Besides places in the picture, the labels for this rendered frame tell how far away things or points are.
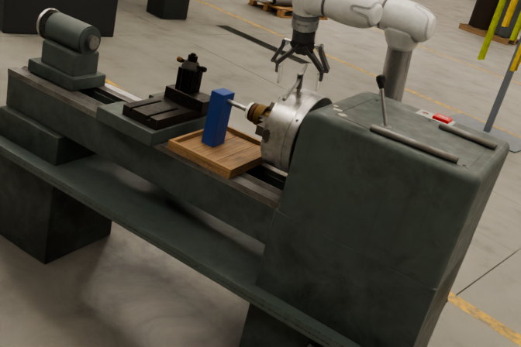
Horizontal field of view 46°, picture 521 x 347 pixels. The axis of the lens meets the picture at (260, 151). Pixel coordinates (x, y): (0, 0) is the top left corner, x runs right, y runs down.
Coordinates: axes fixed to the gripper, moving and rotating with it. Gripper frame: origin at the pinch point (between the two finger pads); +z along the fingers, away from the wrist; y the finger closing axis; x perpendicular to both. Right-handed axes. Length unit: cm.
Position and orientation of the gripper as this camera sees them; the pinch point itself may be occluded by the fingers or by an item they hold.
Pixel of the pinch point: (298, 82)
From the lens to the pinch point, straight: 214.2
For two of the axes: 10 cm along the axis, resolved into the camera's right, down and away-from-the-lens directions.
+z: -0.7, 8.0, 6.0
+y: 9.6, 2.3, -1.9
